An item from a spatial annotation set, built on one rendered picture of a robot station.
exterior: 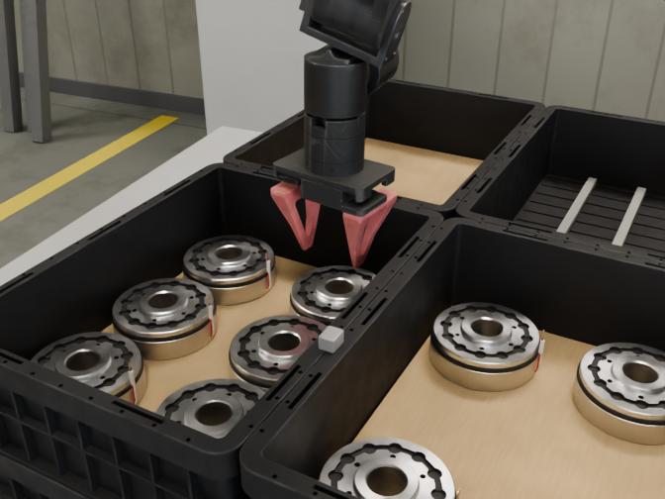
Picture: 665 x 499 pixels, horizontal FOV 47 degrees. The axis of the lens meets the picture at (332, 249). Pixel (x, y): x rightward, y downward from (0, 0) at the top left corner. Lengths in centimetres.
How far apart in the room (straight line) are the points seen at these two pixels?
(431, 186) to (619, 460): 54
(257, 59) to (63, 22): 162
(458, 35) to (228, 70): 97
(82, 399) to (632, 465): 44
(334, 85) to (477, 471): 34
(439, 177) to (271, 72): 179
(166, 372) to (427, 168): 57
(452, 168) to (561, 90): 211
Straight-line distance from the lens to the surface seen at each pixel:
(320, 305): 77
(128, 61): 408
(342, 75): 67
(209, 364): 75
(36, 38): 365
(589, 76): 322
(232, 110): 299
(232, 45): 291
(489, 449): 67
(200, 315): 76
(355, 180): 70
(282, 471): 50
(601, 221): 106
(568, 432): 70
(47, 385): 60
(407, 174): 113
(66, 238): 130
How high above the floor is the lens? 129
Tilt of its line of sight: 30 degrees down
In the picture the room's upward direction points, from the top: straight up
